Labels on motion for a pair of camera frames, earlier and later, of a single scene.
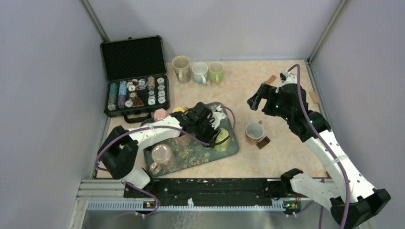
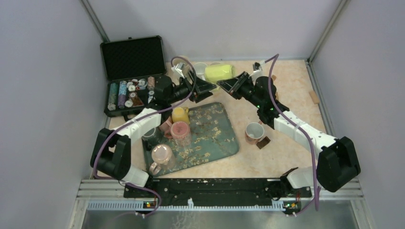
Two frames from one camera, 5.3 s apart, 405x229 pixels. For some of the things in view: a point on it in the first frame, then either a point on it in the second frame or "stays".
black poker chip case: (137, 84) stays
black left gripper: (213, 133) -> (202, 89)
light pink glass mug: (164, 158) stays
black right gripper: (266, 92) -> (233, 86)
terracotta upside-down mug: (254, 131) stays
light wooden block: (314, 97) stays
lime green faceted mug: (224, 146) -> (217, 73)
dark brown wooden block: (263, 142) stays
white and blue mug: (200, 72) stays
